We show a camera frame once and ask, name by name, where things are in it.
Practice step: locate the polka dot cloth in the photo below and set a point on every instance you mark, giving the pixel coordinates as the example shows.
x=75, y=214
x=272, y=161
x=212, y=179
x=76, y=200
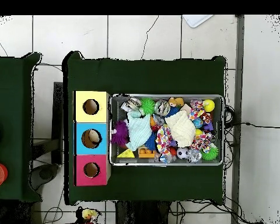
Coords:
x=163, y=138

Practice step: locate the mint knitted cloth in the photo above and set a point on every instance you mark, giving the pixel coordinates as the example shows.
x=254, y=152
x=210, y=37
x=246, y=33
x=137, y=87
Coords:
x=138, y=130

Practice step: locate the cream knitted cloth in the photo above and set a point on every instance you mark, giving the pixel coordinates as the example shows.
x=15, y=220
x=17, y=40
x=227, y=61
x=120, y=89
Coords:
x=180, y=129

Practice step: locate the black upright panel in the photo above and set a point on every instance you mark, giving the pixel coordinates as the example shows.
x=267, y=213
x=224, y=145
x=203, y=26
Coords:
x=58, y=116

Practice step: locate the green spiky rubber ball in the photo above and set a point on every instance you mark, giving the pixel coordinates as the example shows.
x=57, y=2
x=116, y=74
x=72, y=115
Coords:
x=211, y=154
x=147, y=105

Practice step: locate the brown teddy plush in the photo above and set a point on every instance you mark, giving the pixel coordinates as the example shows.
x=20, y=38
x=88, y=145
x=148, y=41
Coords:
x=176, y=102

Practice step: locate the purple spiky toy creature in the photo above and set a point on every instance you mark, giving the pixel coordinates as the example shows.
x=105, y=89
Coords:
x=120, y=134

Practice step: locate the crushed silver drink can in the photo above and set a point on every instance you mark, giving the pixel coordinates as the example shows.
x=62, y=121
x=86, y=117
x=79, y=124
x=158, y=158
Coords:
x=162, y=107
x=133, y=103

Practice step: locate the dark green tablecloth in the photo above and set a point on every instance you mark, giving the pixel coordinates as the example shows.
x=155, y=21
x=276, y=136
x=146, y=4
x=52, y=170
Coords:
x=11, y=93
x=142, y=77

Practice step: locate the grey rounded base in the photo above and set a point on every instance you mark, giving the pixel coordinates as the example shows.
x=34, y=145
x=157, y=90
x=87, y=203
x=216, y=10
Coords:
x=45, y=173

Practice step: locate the yellow duck plush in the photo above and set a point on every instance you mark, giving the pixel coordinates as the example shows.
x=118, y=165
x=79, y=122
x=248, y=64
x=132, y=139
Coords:
x=88, y=213

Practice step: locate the yellow ball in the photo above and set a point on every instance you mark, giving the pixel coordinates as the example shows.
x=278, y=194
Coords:
x=209, y=105

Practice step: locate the wooden box with three holes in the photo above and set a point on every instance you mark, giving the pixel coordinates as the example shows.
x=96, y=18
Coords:
x=91, y=140

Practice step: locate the white tray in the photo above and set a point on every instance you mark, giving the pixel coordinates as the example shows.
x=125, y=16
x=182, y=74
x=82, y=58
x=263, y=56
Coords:
x=196, y=19

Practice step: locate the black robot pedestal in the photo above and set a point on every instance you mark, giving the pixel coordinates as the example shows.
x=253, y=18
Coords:
x=142, y=214

